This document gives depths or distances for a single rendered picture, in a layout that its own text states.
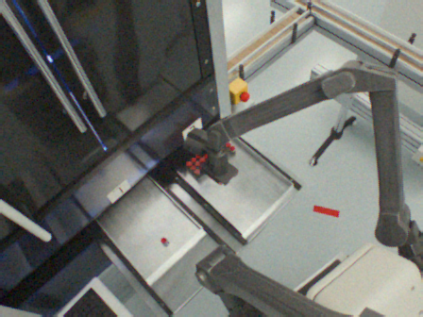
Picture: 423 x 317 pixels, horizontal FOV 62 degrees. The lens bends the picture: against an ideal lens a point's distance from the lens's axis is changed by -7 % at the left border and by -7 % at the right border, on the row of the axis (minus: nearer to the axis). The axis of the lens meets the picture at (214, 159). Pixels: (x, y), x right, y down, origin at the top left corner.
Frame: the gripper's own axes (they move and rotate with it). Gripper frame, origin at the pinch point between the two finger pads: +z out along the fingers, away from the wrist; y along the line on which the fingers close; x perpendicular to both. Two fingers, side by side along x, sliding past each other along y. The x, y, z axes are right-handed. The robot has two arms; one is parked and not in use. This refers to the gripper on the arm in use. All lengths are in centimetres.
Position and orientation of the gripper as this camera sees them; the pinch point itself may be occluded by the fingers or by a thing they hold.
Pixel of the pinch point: (221, 182)
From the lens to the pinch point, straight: 121.6
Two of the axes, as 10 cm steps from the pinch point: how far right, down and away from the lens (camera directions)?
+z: 0.8, 5.3, 8.4
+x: -6.7, 6.6, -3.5
